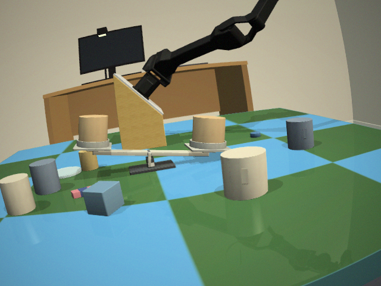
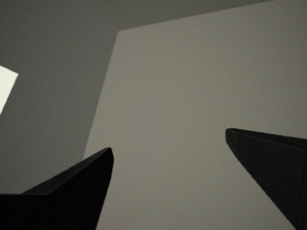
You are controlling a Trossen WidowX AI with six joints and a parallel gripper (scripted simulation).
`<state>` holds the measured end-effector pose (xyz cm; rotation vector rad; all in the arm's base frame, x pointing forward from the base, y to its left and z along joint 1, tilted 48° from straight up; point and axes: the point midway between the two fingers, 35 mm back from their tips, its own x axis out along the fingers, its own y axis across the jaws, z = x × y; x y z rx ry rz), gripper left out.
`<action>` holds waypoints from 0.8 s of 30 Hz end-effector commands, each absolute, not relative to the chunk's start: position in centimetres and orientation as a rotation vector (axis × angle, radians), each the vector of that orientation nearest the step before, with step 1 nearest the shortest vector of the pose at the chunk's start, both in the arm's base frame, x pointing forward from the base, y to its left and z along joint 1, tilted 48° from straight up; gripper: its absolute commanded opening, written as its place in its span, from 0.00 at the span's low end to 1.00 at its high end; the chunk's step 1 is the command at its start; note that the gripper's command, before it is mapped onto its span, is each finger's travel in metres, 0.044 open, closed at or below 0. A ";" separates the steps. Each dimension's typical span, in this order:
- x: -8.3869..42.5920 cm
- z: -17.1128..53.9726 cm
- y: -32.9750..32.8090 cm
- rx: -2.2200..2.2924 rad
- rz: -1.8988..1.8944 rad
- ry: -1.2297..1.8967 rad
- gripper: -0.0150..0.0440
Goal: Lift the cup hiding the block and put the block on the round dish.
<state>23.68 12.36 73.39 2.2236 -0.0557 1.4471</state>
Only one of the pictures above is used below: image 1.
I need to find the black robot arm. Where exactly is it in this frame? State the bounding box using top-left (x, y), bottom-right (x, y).
top-left (132, 0), bottom-right (279, 100)

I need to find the dark grey cylinder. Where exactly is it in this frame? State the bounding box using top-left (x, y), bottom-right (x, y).
top-left (29, 158), bottom-right (61, 195)
top-left (286, 117), bottom-right (314, 151)

